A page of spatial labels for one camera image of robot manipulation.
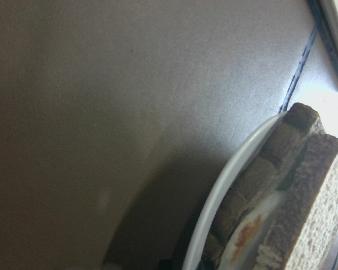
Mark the white round plate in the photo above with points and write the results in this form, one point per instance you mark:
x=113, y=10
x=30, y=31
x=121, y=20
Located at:
x=238, y=161

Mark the white bread slice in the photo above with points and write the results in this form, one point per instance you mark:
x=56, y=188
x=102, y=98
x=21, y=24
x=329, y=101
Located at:
x=306, y=224

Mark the bottom bread slice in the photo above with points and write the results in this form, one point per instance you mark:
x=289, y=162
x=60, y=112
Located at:
x=265, y=173

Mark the fried egg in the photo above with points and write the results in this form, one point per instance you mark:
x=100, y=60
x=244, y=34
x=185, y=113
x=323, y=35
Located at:
x=241, y=250

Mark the white rectangular tray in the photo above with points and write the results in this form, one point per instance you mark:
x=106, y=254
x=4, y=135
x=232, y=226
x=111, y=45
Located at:
x=325, y=14

